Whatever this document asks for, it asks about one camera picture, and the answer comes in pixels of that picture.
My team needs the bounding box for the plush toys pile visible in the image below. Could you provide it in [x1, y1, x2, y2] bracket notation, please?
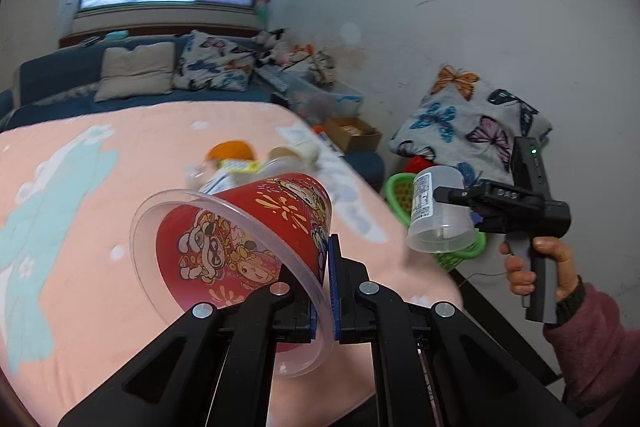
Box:
[252, 28, 336, 87]

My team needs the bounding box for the cardboard box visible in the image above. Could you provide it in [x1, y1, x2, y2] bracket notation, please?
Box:
[323, 117, 382, 154]

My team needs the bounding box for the butterfly pillow on sofa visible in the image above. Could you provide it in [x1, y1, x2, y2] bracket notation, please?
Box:
[172, 30, 255, 92]

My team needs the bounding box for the white paper cup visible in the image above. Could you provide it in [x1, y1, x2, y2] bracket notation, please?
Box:
[268, 140, 320, 165]

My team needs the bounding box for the pink blanket table cover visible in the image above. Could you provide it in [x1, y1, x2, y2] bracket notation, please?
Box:
[1, 102, 462, 426]

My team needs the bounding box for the clear plastic labelled cup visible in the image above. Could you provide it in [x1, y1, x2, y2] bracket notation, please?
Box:
[407, 166, 476, 254]

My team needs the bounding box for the butterfly quilt bundle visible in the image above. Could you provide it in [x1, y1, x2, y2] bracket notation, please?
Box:
[388, 65, 552, 185]

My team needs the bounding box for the blue sofa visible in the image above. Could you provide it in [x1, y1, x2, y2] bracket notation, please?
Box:
[0, 33, 386, 188]

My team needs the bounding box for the clear storage bin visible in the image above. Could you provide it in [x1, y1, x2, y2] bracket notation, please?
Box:
[285, 75, 363, 124]

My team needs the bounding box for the person's right hand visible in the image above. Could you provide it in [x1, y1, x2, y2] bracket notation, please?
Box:
[499, 237, 582, 303]

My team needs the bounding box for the green plastic basket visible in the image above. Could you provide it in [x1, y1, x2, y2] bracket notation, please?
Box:
[384, 166, 487, 272]

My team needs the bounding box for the red instant noodle bowl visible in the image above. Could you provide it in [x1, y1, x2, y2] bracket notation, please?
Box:
[129, 172, 334, 377]

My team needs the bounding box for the beige cushion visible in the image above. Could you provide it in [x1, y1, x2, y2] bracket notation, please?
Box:
[94, 42, 175, 102]

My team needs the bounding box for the orange peel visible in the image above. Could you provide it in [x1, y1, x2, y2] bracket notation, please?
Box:
[206, 140, 255, 161]

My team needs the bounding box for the clear bottle yellow label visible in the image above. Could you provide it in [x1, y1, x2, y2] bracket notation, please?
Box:
[184, 159, 262, 195]

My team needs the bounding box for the red plastic stool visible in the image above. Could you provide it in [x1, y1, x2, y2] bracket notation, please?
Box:
[404, 156, 434, 174]

